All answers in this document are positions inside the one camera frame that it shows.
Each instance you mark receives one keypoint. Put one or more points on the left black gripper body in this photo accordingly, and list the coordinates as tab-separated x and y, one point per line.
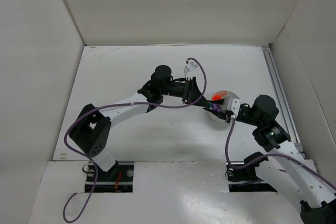
189	91

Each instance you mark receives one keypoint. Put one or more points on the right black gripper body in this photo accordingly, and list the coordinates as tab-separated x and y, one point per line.
228	112

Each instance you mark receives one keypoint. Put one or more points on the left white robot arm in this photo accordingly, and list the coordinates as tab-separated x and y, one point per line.
92	127

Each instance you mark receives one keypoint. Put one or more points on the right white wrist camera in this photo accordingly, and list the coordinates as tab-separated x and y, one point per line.
231	108

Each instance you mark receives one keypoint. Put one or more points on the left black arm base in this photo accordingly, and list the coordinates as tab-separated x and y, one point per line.
120	181

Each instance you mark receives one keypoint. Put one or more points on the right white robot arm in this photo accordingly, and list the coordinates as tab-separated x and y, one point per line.
281	166

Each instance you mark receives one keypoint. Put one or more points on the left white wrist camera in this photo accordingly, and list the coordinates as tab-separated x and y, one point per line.
190	66

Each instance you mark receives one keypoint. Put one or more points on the aluminium rail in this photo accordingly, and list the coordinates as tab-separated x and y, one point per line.
283	105

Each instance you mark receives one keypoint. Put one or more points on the white divided round container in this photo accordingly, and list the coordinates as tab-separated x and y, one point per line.
220	121

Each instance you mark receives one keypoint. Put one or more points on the orange round lego piece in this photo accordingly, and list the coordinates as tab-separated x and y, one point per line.
219	95

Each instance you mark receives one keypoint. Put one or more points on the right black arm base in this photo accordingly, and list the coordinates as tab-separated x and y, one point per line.
245	180

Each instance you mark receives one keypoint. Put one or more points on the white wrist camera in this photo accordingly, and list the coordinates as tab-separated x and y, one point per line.
190	66
231	108

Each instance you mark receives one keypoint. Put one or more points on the purple lego block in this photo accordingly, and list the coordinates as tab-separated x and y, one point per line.
216	107

